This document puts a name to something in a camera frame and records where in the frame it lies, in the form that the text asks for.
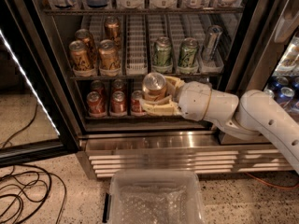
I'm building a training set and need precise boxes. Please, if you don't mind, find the green can left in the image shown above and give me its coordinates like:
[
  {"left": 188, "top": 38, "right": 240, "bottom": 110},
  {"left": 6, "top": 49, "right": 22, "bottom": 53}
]
[{"left": 153, "top": 36, "right": 172, "bottom": 67}]

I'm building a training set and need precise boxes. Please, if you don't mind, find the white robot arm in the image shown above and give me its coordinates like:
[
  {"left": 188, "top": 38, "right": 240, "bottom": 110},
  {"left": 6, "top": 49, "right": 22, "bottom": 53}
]
[{"left": 140, "top": 73, "right": 299, "bottom": 172}]

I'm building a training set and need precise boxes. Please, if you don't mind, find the blue can right fridge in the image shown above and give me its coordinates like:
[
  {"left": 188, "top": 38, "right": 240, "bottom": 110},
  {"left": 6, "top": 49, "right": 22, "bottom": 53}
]
[{"left": 276, "top": 87, "right": 295, "bottom": 107}]

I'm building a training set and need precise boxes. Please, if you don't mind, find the orange can front left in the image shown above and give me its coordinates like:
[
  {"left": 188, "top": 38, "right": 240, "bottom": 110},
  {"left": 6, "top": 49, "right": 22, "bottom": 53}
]
[{"left": 69, "top": 40, "right": 93, "bottom": 71}]

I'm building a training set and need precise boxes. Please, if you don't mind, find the closed right fridge door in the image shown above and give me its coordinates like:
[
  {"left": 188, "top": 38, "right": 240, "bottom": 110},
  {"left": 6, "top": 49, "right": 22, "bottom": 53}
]
[{"left": 210, "top": 0, "right": 299, "bottom": 146}]

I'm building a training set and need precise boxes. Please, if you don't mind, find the open glass fridge door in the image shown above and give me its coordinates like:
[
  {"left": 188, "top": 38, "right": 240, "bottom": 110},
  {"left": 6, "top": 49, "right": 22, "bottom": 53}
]
[{"left": 0, "top": 0, "right": 80, "bottom": 167}]

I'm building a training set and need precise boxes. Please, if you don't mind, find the silver can right fridge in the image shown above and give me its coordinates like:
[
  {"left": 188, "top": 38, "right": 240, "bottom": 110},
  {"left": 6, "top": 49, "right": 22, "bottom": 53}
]
[{"left": 263, "top": 89, "right": 275, "bottom": 99}]

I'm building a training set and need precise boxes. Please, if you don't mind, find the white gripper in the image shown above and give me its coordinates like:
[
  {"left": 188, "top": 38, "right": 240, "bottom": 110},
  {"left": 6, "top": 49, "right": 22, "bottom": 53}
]
[{"left": 139, "top": 76, "right": 239, "bottom": 124}]

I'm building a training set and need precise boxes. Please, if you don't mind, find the slim silver can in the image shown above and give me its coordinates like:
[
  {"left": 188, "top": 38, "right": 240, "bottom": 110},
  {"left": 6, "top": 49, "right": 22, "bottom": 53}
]
[{"left": 202, "top": 25, "right": 223, "bottom": 61}]

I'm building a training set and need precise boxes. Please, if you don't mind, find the black cable on floor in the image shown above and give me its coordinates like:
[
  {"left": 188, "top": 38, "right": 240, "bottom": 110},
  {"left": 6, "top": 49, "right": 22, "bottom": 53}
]
[{"left": 0, "top": 103, "right": 68, "bottom": 224}]

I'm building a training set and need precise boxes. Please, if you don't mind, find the red can back left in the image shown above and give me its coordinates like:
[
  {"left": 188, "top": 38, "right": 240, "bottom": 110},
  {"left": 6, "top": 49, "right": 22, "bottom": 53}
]
[{"left": 91, "top": 80, "right": 106, "bottom": 96}]

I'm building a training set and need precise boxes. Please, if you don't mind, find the green can right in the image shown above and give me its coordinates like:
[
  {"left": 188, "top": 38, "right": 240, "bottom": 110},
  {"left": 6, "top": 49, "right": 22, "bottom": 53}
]
[{"left": 178, "top": 37, "right": 199, "bottom": 68}]

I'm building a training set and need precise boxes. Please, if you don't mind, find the red can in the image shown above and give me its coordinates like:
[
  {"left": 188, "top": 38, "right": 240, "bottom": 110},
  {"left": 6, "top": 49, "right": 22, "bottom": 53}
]
[
  {"left": 112, "top": 79, "right": 126, "bottom": 92},
  {"left": 111, "top": 91, "right": 126, "bottom": 113},
  {"left": 87, "top": 91, "right": 106, "bottom": 114},
  {"left": 91, "top": 80, "right": 106, "bottom": 96}
]

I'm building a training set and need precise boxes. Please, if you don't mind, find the red can front left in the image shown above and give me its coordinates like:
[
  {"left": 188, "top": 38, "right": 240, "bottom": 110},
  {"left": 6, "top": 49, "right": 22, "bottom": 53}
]
[{"left": 87, "top": 91, "right": 106, "bottom": 114}]

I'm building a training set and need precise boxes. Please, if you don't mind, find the orange can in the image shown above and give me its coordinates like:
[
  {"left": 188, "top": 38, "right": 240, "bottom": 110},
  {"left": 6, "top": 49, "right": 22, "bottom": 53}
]
[
  {"left": 75, "top": 29, "right": 97, "bottom": 64},
  {"left": 69, "top": 40, "right": 93, "bottom": 71}
]

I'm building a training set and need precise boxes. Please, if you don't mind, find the orange can lane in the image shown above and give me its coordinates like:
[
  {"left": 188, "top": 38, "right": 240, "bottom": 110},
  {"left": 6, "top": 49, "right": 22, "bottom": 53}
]
[
  {"left": 142, "top": 72, "right": 166, "bottom": 101},
  {"left": 98, "top": 39, "right": 121, "bottom": 70},
  {"left": 104, "top": 16, "right": 121, "bottom": 47}
]

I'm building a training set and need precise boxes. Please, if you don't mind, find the green can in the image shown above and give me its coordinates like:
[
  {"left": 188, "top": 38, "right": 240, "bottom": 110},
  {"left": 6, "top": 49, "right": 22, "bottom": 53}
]
[
  {"left": 153, "top": 36, "right": 172, "bottom": 67},
  {"left": 178, "top": 37, "right": 199, "bottom": 68}
]

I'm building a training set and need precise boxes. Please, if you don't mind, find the orange can behind left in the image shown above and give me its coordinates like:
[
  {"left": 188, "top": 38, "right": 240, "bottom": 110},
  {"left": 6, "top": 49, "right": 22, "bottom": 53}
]
[{"left": 75, "top": 29, "right": 97, "bottom": 64}]

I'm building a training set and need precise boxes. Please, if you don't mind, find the orange cable on floor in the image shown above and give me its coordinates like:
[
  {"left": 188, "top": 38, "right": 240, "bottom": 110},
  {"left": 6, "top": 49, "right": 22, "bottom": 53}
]
[{"left": 242, "top": 171, "right": 299, "bottom": 190}]

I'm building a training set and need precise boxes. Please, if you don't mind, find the clear water bottle right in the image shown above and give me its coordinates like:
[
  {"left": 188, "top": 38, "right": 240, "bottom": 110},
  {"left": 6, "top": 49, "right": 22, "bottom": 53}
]
[{"left": 196, "top": 77, "right": 212, "bottom": 86}]

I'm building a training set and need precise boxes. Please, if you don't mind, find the clear plastic bin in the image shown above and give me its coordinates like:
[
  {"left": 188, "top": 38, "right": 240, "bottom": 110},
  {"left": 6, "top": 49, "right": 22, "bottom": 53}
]
[{"left": 106, "top": 170, "right": 206, "bottom": 224}]

